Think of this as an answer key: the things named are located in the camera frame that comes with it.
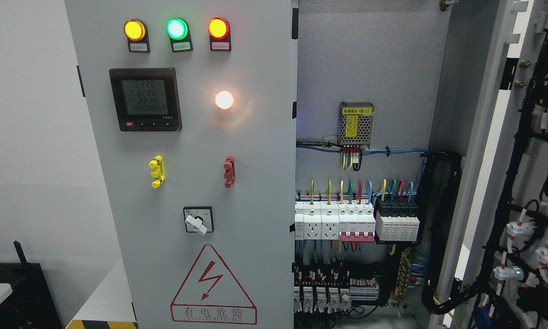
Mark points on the grey cabinet door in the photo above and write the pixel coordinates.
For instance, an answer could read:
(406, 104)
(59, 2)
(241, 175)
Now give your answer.
(489, 272)
(258, 131)

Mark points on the white glowing indicator lamp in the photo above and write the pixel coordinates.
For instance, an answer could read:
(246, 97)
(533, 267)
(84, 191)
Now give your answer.
(224, 100)

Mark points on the metal mesh power supply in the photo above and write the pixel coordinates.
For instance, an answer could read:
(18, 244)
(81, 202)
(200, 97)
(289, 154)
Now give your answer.
(355, 123)

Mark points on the white socket breaker row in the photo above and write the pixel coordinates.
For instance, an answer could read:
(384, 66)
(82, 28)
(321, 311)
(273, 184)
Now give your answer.
(347, 222)

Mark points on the lower relay terminal row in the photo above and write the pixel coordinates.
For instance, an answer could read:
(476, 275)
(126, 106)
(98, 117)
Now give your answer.
(333, 288)

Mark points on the black surge protector block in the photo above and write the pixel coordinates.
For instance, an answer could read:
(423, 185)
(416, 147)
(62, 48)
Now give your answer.
(396, 221)

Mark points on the grey electrical cabinet body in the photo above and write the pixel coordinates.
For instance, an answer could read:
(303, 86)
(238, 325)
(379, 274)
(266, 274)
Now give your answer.
(389, 53)

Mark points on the black digital power meter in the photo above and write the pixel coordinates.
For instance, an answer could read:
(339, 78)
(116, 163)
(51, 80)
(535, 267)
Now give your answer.
(146, 99)

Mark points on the red electric hazard sticker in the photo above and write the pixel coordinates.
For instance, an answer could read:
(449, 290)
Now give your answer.
(210, 293)

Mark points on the red indicator lamp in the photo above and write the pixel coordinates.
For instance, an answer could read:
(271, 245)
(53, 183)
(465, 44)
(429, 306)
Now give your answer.
(219, 33)

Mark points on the green indicator lamp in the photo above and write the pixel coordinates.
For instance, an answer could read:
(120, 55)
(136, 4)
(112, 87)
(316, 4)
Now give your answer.
(179, 35)

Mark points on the brass right ground bar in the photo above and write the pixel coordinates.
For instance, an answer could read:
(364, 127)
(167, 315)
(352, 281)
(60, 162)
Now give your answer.
(403, 276)

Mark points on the yellow indicator lamp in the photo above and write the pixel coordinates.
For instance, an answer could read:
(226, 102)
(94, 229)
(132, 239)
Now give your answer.
(136, 36)

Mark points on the black box with antenna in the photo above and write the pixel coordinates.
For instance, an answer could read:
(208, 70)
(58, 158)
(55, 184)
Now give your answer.
(30, 304)

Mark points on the red terminal post block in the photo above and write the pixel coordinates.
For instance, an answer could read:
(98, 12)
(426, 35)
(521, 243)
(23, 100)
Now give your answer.
(229, 172)

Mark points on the white rotary selector switch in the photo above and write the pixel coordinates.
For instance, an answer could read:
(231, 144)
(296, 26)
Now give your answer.
(199, 219)

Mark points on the yellow terminal post block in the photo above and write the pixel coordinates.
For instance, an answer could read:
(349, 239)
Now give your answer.
(157, 171)

